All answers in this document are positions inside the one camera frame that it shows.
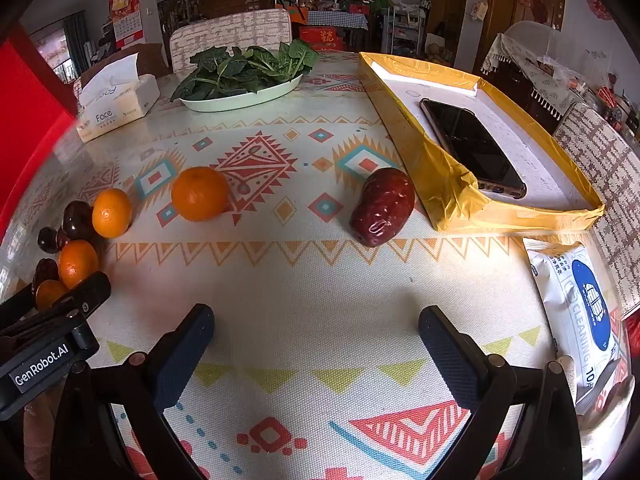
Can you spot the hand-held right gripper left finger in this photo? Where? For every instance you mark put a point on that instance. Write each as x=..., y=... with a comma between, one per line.
x=180, y=355

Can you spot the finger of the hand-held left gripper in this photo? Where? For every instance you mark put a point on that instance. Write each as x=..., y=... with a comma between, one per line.
x=87, y=292
x=14, y=305

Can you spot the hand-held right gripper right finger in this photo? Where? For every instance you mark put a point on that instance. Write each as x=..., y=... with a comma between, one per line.
x=450, y=355

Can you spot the small mandarin orange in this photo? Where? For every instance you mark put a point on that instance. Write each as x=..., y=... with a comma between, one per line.
x=112, y=213
x=78, y=263
x=49, y=294

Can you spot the small dark red date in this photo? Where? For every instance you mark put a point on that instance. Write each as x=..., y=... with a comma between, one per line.
x=45, y=272
x=62, y=240

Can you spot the dark brown chestnut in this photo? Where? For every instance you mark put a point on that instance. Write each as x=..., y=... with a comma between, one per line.
x=47, y=240
x=77, y=220

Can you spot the large orange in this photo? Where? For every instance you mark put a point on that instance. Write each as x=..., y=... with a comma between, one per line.
x=200, y=193

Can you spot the red plastic tray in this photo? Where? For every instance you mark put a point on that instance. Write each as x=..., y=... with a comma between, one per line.
x=30, y=110

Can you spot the white blue wet wipes packet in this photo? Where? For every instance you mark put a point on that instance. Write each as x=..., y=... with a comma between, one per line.
x=575, y=305

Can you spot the patterned tablecloth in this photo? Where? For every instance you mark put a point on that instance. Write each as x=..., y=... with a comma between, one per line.
x=310, y=280

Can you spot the large red jujube date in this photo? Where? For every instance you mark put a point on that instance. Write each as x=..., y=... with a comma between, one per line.
x=382, y=207

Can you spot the yellow taped cardboard box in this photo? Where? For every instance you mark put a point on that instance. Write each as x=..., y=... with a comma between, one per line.
x=440, y=180

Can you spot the white tissue box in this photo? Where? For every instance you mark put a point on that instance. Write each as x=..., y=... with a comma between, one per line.
x=117, y=102

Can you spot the black smartphone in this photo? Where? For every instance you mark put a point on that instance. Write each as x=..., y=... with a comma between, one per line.
x=472, y=147

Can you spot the chair with patterned cover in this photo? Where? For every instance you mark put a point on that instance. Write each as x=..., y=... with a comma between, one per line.
x=230, y=35
x=605, y=190

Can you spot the brown sofa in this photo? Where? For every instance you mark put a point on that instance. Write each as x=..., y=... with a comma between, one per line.
x=150, y=60

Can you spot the pale green oval plate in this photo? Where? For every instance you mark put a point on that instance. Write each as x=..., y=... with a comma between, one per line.
x=240, y=97

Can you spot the bowl of green vegetables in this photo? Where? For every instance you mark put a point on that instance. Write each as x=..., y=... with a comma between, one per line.
x=240, y=67

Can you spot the side table with fringed cloth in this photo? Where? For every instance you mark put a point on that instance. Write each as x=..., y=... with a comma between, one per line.
x=525, y=60

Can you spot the metal storage rack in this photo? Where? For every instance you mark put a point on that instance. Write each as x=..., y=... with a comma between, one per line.
x=405, y=27

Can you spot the red gift box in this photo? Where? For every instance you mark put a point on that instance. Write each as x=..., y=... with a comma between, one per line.
x=322, y=37

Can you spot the red wall calendar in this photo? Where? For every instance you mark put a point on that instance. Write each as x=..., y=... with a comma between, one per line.
x=126, y=12

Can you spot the red paper wall decoration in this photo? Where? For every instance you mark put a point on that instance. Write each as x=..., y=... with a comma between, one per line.
x=599, y=6

